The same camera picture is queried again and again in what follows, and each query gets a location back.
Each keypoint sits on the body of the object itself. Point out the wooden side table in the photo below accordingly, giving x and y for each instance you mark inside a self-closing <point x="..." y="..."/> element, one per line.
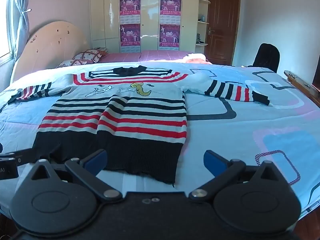
<point x="297" y="80"/>

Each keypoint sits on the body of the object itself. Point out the brown wooden door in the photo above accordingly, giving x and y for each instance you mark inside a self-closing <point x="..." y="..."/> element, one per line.
<point x="221" y="27"/>

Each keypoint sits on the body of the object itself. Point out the cream corner shelf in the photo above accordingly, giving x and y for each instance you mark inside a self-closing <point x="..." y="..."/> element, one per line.
<point x="203" y="22"/>

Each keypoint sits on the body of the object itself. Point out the light blue patterned bedspread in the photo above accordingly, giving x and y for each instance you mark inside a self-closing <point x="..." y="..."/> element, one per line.
<point x="250" y="135"/>

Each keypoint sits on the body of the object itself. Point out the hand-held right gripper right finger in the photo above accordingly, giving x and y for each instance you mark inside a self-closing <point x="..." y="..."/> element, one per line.
<point x="213" y="160"/>

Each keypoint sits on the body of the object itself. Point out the light blue curtain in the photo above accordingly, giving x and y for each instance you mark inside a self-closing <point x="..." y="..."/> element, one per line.
<point x="22" y="17"/>

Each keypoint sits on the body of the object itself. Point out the cream glossy wardrobe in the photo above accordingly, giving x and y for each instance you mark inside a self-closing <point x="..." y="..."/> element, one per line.
<point x="150" y="17"/>

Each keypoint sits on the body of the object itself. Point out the heart patterned pillow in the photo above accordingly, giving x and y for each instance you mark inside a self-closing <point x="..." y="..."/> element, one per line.
<point x="71" y="63"/>
<point x="88" y="55"/>

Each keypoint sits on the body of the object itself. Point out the beige curved headboard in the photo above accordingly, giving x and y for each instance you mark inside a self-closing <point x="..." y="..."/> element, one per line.
<point x="52" y="45"/>

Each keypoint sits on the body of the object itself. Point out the window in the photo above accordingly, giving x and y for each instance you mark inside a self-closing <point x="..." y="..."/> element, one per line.
<point x="5" y="17"/>

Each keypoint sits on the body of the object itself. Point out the pale pink garment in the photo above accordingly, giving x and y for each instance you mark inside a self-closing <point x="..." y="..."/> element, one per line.
<point x="193" y="55"/>

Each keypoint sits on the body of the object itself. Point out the purple wall poster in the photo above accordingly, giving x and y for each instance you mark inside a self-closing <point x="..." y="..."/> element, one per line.
<point x="169" y="36"/>
<point x="130" y="5"/>
<point x="130" y="36"/>
<point x="170" y="5"/>

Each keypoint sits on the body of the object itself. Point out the pink checked bed sheet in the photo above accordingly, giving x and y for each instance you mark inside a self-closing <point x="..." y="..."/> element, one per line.
<point x="155" y="55"/>

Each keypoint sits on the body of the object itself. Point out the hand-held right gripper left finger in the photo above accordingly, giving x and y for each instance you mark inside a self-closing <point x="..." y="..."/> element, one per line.
<point x="96" y="159"/>

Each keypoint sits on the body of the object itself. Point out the black chair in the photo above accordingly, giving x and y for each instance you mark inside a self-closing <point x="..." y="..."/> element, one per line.
<point x="266" y="56"/>

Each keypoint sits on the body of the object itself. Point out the striped knit sweater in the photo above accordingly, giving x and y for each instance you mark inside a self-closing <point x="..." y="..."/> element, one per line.
<point x="140" y="120"/>

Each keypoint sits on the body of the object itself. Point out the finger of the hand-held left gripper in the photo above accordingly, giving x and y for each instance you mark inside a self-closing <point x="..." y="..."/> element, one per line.
<point x="15" y="157"/>

